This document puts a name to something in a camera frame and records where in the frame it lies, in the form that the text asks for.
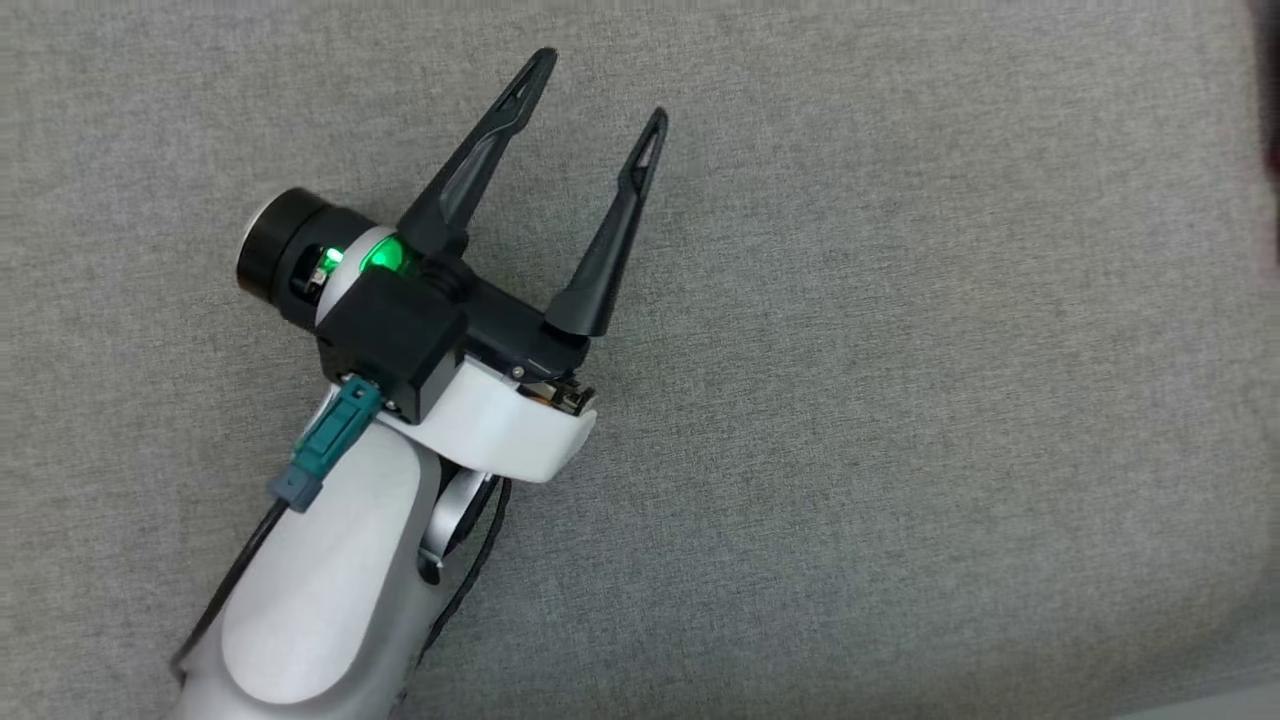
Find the thin black cable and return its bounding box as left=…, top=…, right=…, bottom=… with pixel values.
left=395, top=476, right=514, bottom=706
left=168, top=498, right=293, bottom=686

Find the teal cable connector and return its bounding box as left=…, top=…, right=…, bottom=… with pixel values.
left=268, top=377, right=385, bottom=514

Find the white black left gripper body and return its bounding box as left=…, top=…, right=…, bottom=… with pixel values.
left=236, top=186, right=599, bottom=484

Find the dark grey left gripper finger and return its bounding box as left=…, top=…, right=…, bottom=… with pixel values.
left=397, top=46, right=559, bottom=259
left=544, top=107, right=670, bottom=340

